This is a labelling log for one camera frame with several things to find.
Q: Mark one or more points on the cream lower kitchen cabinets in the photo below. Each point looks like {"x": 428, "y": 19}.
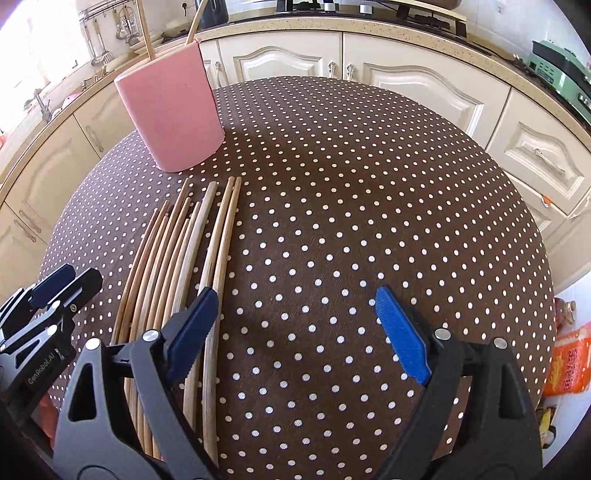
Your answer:
{"x": 286, "y": 60}

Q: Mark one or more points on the beige stone countertop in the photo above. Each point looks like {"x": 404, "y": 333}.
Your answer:
{"x": 323, "y": 26}

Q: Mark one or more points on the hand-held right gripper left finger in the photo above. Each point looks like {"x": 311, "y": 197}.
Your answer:
{"x": 198, "y": 323}

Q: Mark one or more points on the small steel strainer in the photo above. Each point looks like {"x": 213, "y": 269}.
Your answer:
{"x": 127, "y": 27}

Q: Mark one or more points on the brown polka dot tablecloth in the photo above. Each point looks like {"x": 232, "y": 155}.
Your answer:
{"x": 346, "y": 207}

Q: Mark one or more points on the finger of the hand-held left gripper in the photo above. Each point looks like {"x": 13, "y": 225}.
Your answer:
{"x": 85, "y": 284}
{"x": 51, "y": 282}

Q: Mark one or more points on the black glass gas stove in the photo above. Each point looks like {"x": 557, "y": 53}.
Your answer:
{"x": 323, "y": 17}

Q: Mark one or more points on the pink cup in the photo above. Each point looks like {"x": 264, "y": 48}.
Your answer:
{"x": 171, "y": 101}

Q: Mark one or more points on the dark electric kettle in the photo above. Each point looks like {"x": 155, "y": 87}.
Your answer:
{"x": 214, "y": 9}

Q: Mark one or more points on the cluster of wooden chopsticks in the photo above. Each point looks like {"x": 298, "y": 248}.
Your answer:
{"x": 147, "y": 37}

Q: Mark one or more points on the orange printed bag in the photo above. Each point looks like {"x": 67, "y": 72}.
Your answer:
{"x": 570, "y": 364}

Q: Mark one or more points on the row of wooden chopsticks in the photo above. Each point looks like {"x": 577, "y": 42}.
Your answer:
{"x": 227, "y": 221}

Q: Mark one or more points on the green countertop appliance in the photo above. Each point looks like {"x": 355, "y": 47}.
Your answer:
{"x": 558, "y": 69}

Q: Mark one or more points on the steel sink faucet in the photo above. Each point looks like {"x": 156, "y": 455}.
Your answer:
{"x": 45, "y": 108}

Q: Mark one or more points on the pair of white bowls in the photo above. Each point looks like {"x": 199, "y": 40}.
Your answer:
{"x": 171, "y": 30}

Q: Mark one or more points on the steel wall rail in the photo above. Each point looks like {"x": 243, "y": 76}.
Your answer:
{"x": 106, "y": 14}

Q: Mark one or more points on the red plastic basin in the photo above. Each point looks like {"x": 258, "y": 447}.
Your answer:
{"x": 73, "y": 98}

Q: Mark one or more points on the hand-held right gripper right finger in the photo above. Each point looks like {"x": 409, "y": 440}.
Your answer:
{"x": 401, "y": 332}

